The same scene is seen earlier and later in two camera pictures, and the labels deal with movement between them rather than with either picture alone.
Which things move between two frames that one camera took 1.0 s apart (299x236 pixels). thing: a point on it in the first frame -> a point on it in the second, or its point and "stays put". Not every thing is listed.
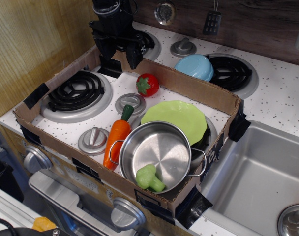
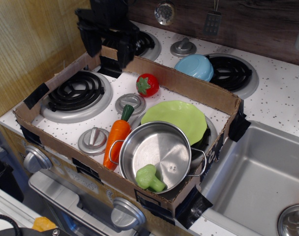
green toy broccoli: x=146 y=177 stays put
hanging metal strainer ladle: x=164 y=13 stays put
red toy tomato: x=147 y=85 stays put
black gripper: x=118 y=28 -> x=119 y=24
